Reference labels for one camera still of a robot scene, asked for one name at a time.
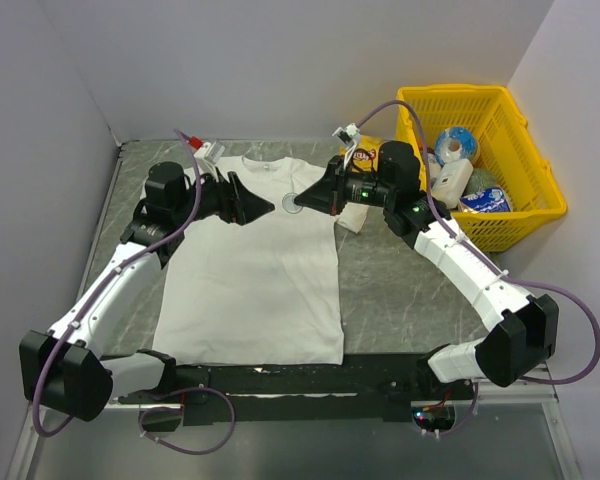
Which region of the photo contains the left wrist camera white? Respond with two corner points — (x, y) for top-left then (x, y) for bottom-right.
(187, 136), (225, 178)

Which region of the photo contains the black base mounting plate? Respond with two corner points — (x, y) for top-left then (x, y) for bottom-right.
(104, 352), (486, 426)

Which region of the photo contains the yellow plastic basket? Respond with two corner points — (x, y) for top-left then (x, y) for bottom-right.
(396, 84), (567, 252)

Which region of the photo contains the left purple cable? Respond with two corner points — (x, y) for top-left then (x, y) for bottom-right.
(31, 128), (236, 455)

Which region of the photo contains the yellow Lays chips bag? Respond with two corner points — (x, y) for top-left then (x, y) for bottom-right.
(336, 135), (384, 172)

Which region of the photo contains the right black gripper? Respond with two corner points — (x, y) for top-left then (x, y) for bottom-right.
(295, 155), (395, 216)

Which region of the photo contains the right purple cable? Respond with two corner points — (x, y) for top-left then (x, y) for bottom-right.
(354, 99), (600, 436)

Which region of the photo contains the blue white snack packet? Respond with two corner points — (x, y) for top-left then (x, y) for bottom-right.
(458, 186), (514, 213)

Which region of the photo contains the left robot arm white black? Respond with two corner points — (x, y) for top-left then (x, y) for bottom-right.
(19, 162), (275, 421)

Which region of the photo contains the blue white tape roll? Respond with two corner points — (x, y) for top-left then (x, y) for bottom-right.
(434, 126), (479, 166)

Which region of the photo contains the green round melon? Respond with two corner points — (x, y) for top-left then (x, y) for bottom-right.
(463, 168), (498, 196)

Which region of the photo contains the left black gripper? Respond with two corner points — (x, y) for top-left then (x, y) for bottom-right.
(173, 166), (274, 226)

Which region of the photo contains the white t-shirt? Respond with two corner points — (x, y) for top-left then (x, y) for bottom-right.
(152, 156), (368, 365)

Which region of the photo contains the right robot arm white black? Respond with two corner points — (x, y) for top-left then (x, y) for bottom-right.
(293, 141), (559, 399)

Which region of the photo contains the white plastic bottle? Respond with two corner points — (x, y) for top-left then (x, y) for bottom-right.
(432, 158), (474, 209)

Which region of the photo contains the purple cable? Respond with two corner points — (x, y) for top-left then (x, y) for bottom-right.
(31, 128), (236, 455)
(354, 99), (600, 436)

